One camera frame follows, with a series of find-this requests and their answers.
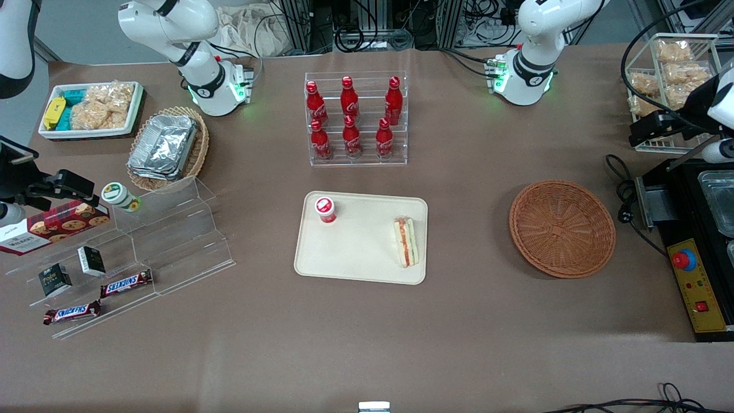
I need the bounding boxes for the triangular sandwich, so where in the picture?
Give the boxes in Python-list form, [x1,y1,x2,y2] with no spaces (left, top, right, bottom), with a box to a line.
[393,216,420,268]

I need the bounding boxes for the round brown wicker basket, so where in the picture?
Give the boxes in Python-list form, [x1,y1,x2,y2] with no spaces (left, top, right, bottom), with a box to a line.
[509,180,617,279]

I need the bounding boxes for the oval tan wicker basket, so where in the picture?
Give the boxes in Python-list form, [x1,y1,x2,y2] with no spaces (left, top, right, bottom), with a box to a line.
[126,106,210,193]

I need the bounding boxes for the beige plastic tray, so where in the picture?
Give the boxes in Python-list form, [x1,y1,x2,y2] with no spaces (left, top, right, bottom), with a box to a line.
[294,191,429,286]

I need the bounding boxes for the red tartan cookie box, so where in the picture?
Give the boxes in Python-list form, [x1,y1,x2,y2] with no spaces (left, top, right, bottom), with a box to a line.
[0,200,111,256]

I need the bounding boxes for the steel pan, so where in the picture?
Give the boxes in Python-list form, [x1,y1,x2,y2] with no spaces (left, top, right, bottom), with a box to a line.
[698,170,734,239]

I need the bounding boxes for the black appliance with yellow panel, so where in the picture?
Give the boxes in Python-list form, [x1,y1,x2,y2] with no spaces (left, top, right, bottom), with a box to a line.
[635,135,734,343]

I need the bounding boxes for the small black box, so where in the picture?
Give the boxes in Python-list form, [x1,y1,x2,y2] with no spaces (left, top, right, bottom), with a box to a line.
[38,264,73,298]
[77,246,107,278]

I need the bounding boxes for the green lidded jar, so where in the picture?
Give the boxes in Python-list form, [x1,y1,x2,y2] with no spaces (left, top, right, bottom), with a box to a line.
[101,182,142,213]

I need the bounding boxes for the white rectangular bin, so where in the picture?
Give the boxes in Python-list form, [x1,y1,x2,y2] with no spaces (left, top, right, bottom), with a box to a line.
[38,81,145,140]

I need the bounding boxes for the yellow snack pack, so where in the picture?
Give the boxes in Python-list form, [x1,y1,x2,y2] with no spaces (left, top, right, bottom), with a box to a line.
[44,97,67,130]

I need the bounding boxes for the brown chocolate bar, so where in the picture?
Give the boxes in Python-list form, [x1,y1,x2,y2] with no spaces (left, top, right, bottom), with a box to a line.
[100,270,154,299]
[43,300,102,326]

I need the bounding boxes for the clear bag of crackers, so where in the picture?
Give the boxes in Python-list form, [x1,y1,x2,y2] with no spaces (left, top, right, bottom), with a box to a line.
[70,82,136,131]

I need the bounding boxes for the clear acrylic stepped stand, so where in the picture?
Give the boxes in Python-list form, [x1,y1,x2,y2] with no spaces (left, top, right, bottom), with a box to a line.
[5,176,236,340]

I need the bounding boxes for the stacked foil containers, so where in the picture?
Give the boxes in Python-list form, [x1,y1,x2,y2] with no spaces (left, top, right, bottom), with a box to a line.
[127,114,199,181]

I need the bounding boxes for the beige cloth bag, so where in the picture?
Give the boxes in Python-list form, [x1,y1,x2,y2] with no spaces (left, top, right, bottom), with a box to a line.
[215,5,287,58]

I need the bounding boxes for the brown table cover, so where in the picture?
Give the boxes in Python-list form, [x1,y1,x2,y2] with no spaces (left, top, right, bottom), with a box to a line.
[0,43,734,413]

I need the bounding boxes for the red lidded cup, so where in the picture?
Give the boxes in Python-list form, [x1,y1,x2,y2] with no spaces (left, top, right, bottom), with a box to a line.
[314,197,337,225]

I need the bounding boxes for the red cola bottle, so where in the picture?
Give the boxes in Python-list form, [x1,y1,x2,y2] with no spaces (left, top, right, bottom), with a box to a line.
[306,81,329,127]
[341,76,360,120]
[310,119,333,161]
[385,76,403,126]
[376,118,394,159]
[342,115,363,159]

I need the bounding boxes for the clear acrylic bottle rack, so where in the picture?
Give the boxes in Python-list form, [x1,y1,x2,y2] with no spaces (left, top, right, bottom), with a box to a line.
[304,71,408,167]

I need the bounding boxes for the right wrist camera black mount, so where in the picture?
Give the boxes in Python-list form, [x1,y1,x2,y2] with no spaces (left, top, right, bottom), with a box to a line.
[23,169,98,212]

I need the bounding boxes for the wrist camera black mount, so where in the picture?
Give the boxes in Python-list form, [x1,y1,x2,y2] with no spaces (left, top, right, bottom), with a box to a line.
[629,112,692,147]
[23,169,98,212]

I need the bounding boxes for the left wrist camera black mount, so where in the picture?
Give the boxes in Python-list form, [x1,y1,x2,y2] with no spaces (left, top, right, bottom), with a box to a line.
[629,112,692,147]

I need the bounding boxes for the black power cable with plug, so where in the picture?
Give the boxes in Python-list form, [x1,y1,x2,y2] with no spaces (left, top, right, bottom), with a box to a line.
[606,154,669,257]

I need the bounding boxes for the white wire rack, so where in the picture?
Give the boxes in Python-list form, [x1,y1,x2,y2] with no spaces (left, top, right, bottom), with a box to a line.
[622,33,734,154]

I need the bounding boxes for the black floor cables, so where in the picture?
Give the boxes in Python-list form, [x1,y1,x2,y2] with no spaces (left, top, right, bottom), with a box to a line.
[542,383,734,413]

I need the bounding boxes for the tangled background cables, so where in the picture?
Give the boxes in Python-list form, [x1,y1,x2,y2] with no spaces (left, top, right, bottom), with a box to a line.
[313,0,517,52]

